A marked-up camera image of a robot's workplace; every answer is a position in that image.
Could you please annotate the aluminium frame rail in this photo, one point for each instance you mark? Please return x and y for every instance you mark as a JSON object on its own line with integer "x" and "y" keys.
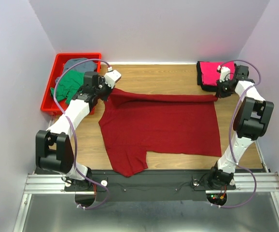
{"x": 47, "y": 207}

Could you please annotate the folded pink t shirt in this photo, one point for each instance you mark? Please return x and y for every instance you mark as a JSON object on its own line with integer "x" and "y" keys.
{"x": 207, "y": 74}

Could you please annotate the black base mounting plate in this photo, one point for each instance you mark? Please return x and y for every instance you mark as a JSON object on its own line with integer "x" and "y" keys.
{"x": 147, "y": 186}

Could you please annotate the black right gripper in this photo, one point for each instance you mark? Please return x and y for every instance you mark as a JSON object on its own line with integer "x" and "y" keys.
{"x": 219, "y": 93}

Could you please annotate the green t shirt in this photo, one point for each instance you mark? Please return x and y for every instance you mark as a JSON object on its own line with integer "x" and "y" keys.
{"x": 69, "y": 85}

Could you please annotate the red plastic bin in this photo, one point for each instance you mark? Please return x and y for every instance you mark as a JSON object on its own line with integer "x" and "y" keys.
{"x": 48, "y": 105}

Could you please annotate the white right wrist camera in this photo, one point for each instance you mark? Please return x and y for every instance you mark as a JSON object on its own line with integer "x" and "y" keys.
{"x": 224, "y": 73}

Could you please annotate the folded black t shirt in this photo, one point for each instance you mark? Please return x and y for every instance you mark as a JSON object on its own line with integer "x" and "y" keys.
{"x": 231, "y": 65}

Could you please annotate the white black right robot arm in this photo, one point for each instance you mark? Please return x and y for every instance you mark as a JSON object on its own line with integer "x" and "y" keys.
{"x": 249, "y": 122}

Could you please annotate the dark red t shirt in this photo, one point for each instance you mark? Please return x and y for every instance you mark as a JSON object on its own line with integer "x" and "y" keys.
{"x": 134, "y": 124}

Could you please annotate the grey t shirt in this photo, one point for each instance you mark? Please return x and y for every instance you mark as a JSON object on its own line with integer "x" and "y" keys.
{"x": 81, "y": 64}

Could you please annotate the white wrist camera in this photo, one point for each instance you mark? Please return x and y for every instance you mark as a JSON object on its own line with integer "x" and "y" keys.
{"x": 224, "y": 73}
{"x": 111, "y": 78}

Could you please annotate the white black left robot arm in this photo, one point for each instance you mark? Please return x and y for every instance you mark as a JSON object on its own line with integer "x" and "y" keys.
{"x": 54, "y": 151}

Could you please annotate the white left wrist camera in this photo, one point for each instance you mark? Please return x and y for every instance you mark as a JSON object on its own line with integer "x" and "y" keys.
{"x": 111, "y": 78}

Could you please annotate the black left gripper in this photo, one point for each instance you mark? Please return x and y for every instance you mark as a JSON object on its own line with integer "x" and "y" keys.
{"x": 108, "y": 88}

